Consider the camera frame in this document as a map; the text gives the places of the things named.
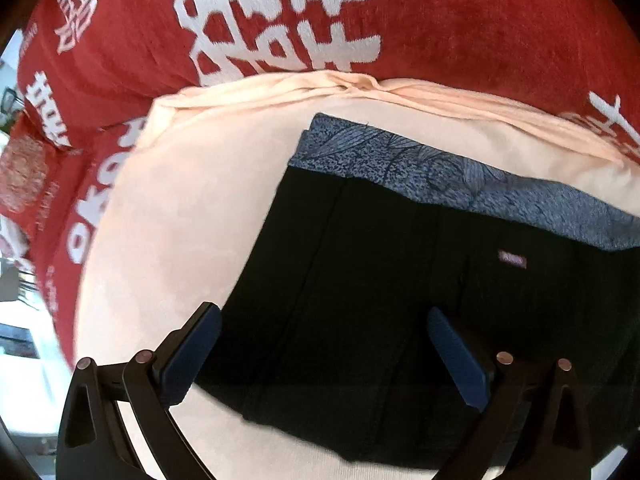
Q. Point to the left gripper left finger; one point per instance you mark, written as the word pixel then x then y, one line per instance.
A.
pixel 93 442

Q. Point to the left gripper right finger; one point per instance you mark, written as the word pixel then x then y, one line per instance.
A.
pixel 554 442

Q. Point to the black pants with blue trim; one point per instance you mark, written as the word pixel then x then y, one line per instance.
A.
pixel 389 273

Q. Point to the peach cloth sofa seat cover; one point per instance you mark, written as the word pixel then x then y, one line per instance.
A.
pixel 190 201

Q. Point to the red embroidered cushion left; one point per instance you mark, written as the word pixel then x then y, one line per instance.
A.
pixel 38 179

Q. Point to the red sofa cover with characters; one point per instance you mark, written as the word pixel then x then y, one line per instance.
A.
pixel 89 71

